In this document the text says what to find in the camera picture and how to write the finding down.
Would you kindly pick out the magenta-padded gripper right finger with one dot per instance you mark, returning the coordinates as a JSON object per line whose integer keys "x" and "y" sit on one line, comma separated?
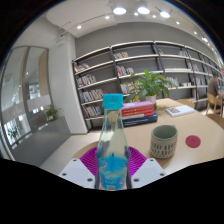
{"x": 148, "y": 173}

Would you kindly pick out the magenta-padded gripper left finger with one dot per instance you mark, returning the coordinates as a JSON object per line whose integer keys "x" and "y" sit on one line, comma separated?
{"x": 76, "y": 173}

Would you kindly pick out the clear bottle with blue cap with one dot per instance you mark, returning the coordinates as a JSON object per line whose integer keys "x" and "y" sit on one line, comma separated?
{"x": 112, "y": 150}

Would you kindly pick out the grey-green patterned mug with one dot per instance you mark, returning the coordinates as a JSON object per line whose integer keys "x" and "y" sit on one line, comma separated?
{"x": 163, "y": 143}

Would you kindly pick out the dark blue book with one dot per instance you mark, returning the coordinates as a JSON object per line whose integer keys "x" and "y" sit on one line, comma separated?
{"x": 140, "y": 120}

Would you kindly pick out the flat round red coaster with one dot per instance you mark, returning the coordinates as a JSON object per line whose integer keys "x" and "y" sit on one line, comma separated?
{"x": 193, "y": 141}

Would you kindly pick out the red book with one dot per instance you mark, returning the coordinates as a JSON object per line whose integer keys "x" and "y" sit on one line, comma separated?
{"x": 138, "y": 113}

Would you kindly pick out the small green floor plant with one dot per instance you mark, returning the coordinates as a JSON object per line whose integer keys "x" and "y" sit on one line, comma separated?
{"x": 51, "y": 113}
{"x": 13, "y": 131}

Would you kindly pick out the pink book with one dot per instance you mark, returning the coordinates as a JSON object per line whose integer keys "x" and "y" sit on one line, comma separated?
{"x": 137, "y": 106}

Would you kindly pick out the white open book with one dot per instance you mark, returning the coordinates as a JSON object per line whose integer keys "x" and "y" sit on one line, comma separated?
{"x": 180, "y": 111}

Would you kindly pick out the green potted plant, white pot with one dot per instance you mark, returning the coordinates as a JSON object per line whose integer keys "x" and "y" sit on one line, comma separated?
{"x": 150, "y": 85}

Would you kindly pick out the slatted wooden chair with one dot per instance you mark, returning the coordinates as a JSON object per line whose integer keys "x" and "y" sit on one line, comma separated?
{"x": 213, "y": 101}

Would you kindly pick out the grey shelf unit with books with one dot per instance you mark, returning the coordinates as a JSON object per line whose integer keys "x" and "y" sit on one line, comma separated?
{"x": 106, "y": 75}

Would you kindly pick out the person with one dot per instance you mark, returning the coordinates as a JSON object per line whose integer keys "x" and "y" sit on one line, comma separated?
{"x": 213, "y": 86}

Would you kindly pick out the group of ceiling lights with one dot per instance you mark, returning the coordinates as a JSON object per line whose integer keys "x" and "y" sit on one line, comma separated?
{"x": 143, "y": 10}

